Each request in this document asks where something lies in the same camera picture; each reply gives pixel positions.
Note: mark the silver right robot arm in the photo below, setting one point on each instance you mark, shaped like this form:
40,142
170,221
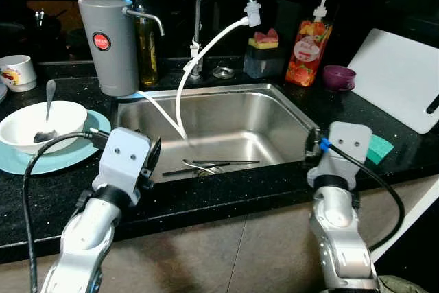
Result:
339,231

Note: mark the white bowl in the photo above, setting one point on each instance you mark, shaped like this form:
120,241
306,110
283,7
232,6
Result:
68,118

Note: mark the stainless steel sink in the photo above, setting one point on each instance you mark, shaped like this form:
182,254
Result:
226,121

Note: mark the green sponge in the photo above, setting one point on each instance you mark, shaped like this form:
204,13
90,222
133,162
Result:
381,149

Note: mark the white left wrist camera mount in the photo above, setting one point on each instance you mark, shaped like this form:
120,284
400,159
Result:
123,159

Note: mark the dark sponge holder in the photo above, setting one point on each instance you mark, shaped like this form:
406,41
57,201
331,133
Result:
263,65

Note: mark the white cutting board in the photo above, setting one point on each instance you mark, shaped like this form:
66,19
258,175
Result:
398,77

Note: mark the blue tape band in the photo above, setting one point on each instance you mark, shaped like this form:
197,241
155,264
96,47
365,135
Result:
324,145

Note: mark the yellow and red sponge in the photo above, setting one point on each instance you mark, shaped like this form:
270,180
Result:
264,40

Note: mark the teal plate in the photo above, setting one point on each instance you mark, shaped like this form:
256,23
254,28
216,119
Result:
41,164

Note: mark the silver spoon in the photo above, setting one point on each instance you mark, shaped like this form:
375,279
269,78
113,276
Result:
51,90

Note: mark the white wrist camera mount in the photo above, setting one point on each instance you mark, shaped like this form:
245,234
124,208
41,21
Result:
346,149
123,159

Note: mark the olive green fabric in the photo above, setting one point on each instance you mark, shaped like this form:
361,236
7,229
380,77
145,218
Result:
408,286

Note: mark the round chrome counter fitting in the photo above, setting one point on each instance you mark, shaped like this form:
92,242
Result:
223,73

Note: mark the orange soap pump bottle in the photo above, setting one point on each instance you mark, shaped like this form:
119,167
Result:
307,60

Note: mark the grey water filter canister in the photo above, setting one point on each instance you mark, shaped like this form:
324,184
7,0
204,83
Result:
110,66

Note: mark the black chopstick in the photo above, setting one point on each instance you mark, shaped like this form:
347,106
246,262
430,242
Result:
171,171
240,162

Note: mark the green capped oil bottle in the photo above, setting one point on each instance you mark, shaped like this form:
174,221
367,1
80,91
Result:
146,53

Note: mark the white printed mug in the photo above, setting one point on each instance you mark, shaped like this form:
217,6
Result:
17,73

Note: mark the chrome gooseneck faucet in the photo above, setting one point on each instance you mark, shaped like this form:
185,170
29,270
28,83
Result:
197,25

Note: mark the purple cup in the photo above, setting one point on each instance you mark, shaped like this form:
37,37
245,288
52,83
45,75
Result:
339,79

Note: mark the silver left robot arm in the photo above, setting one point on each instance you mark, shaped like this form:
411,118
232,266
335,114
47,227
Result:
82,238

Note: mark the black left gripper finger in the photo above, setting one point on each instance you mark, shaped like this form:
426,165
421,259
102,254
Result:
154,154

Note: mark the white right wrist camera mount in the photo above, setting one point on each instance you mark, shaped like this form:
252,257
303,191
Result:
346,149

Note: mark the metal sink drain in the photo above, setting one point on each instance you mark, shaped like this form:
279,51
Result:
209,171

